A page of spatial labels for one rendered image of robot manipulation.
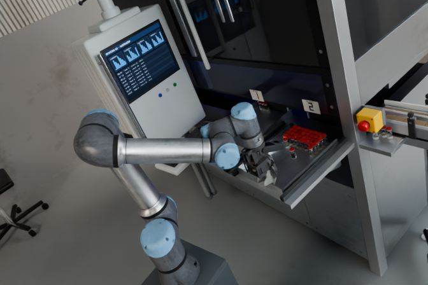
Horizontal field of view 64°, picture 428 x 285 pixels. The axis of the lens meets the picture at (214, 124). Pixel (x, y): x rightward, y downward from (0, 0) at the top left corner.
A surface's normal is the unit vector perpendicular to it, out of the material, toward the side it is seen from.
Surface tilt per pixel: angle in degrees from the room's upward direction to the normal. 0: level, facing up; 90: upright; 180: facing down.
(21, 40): 90
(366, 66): 90
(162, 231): 8
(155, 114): 90
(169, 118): 90
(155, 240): 7
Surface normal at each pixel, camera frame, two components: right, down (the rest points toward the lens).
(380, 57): 0.59, 0.21
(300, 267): -0.33, -0.82
